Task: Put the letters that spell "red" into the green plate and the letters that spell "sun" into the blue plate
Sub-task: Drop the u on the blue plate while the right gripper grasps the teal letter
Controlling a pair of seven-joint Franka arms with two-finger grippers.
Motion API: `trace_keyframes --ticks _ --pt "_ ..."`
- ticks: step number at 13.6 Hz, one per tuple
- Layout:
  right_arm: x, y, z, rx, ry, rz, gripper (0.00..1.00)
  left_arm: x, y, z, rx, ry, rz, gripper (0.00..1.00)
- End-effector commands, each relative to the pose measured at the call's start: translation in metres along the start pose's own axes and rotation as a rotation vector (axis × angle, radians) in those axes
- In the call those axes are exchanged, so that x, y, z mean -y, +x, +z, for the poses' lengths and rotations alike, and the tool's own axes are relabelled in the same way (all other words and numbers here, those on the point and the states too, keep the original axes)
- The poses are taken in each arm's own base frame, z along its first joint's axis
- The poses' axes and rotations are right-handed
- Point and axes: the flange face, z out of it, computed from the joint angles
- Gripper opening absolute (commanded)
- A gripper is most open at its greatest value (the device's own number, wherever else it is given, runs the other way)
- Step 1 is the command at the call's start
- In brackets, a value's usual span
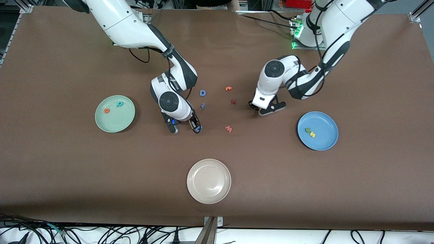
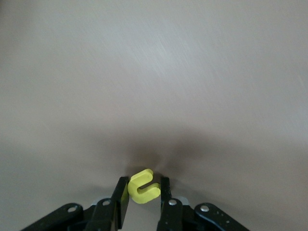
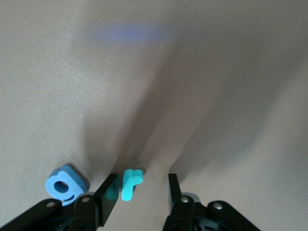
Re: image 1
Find beige plate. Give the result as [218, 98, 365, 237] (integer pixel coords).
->
[186, 159, 232, 205]

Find blue plate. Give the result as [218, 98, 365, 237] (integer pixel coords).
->
[297, 111, 339, 151]

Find light green plate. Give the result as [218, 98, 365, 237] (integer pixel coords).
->
[95, 95, 136, 133]

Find grey metal bar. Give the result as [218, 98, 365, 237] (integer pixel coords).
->
[195, 217, 217, 244]

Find red box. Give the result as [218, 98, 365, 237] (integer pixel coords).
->
[286, 0, 313, 9]

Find black table cable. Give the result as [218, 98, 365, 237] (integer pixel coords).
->
[236, 13, 295, 29]

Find teal floor cable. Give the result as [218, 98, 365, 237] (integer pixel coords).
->
[46, 223, 66, 236]

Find aluminium frame profile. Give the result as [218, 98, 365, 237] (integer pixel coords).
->
[0, 3, 34, 66]
[409, 0, 434, 23]

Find tangled black floor cables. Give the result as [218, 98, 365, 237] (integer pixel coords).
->
[0, 213, 204, 244]

